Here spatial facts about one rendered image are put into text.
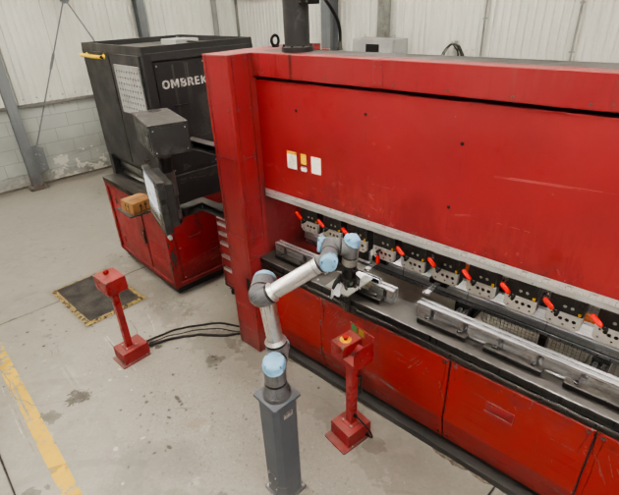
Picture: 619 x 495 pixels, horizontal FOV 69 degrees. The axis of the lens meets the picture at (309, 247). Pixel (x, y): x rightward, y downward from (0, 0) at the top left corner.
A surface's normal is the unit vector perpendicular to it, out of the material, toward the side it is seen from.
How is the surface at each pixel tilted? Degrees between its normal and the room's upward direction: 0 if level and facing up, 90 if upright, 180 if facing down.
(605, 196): 90
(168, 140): 90
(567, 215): 90
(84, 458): 0
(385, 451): 0
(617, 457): 90
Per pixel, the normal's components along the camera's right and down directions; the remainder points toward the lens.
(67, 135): 0.69, 0.33
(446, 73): -0.67, 0.37
